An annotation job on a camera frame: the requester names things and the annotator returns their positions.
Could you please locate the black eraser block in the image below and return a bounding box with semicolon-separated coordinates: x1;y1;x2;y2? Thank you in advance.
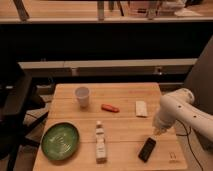
138;138;156;162

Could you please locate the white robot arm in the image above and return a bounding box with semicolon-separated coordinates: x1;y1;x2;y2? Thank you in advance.
153;88;213;141

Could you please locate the orange carrot toy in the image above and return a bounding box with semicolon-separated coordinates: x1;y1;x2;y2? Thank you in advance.
101;104;120;113

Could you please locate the small white bottle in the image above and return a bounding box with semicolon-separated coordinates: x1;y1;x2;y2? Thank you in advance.
95;121;107;164

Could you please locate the dark grey cabinet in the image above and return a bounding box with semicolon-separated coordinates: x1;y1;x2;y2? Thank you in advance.
183;35;213;154

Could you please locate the translucent plastic cup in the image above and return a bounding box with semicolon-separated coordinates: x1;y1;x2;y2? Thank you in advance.
75;87;90;108

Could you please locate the green ribbed plate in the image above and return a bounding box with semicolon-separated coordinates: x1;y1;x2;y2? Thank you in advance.
41;122;80;161

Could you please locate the black chair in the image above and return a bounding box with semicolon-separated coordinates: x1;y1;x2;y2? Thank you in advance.
0;62;48;171

